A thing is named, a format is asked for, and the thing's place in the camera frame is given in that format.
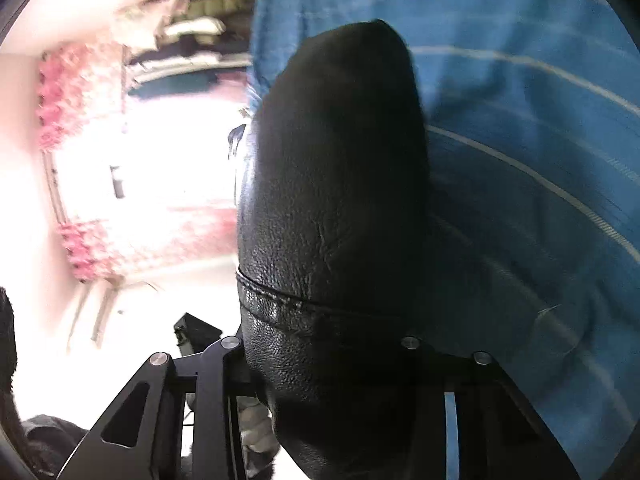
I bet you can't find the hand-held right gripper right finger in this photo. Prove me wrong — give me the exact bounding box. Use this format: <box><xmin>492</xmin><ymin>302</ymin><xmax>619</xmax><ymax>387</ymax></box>
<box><xmin>400</xmin><ymin>336</ymin><xmax>581</xmax><ymax>480</ymax></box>

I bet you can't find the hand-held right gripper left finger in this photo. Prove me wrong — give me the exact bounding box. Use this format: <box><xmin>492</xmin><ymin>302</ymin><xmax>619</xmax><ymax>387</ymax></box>
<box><xmin>57</xmin><ymin>335</ymin><xmax>262</xmax><ymax>480</ymax></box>

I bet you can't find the black leather jacket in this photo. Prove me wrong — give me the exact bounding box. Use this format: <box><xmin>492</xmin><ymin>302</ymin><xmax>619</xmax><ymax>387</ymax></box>
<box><xmin>227</xmin><ymin>19</ymin><xmax>451</xmax><ymax>480</ymax></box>

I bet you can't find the pile of hanging clothes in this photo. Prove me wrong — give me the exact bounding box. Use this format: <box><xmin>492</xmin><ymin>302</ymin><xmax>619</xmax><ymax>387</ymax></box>
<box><xmin>115</xmin><ymin>0</ymin><xmax>257</xmax><ymax>102</ymax></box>

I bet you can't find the black box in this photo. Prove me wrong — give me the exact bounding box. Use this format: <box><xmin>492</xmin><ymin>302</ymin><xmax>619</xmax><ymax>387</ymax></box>
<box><xmin>172</xmin><ymin>312</ymin><xmax>224</xmax><ymax>357</ymax></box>

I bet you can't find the person's dark fuzzy clothing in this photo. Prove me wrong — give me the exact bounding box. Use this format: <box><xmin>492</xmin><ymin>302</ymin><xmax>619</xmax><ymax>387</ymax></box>
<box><xmin>0</xmin><ymin>285</ymin><xmax>92</xmax><ymax>477</ymax></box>

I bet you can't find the blue striped bedsheet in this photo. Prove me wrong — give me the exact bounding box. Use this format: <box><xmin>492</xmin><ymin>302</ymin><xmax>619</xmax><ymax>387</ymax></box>
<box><xmin>250</xmin><ymin>0</ymin><xmax>640</xmax><ymax>480</ymax></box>

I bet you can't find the pink floral curtain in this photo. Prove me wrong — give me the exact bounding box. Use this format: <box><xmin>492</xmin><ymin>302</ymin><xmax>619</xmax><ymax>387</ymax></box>
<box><xmin>36</xmin><ymin>42</ymin><xmax>241</xmax><ymax>283</ymax></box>

